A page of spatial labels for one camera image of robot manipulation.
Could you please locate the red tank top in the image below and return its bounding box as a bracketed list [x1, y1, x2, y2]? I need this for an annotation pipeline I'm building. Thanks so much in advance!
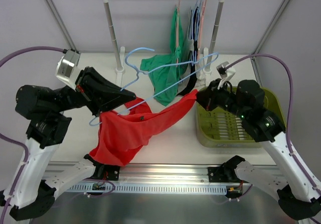
[89, 89, 198, 167]

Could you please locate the light blue wire hanger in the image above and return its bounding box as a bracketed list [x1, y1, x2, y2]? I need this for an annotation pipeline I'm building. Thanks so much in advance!
[89, 47, 220, 127]

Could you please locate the green tank top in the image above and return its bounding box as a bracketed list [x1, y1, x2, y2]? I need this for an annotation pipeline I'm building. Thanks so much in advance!
[140, 9, 187, 106]

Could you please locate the pink wire hanger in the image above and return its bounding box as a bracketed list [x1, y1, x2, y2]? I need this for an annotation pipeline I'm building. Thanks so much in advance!
[176, 0, 181, 50]

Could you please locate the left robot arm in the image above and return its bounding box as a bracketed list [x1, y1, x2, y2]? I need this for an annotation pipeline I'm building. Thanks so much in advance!
[1, 67, 136, 221]

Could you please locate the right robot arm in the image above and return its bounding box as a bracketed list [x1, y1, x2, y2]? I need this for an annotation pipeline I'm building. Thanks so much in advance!
[196, 79, 320, 220]

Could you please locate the black tank top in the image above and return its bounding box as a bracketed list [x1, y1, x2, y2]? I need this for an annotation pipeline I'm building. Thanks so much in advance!
[177, 7, 201, 97]

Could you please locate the grey tank top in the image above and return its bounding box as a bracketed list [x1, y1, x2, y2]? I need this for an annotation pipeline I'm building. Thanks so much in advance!
[177, 68, 193, 89]

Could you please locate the pink hanger far right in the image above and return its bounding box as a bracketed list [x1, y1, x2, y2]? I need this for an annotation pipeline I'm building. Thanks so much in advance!
[197, 0, 207, 60]

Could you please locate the olive green plastic basin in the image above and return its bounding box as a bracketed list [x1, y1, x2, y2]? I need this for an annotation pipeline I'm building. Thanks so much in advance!
[196, 80, 286, 148]

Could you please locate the white clothes rack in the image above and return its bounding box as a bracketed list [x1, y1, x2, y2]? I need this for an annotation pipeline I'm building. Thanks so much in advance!
[103, 0, 225, 84]

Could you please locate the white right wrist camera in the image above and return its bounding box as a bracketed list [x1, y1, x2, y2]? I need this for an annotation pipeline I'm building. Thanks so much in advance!
[216, 61, 236, 89]

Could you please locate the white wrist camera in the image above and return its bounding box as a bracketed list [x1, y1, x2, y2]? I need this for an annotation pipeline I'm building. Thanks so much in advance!
[216, 61, 236, 89]
[55, 49, 81, 90]

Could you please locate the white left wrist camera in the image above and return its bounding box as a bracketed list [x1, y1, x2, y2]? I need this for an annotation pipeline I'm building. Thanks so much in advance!
[55, 49, 81, 90]

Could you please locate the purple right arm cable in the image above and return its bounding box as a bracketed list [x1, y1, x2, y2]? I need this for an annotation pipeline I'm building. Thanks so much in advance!
[227, 53, 321, 224]

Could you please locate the aluminium mounting rail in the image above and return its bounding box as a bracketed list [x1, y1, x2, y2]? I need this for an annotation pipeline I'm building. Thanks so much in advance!
[44, 162, 283, 184]

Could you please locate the white slotted cable duct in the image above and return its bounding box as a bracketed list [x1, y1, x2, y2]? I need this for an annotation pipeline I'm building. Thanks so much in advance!
[67, 182, 227, 195]

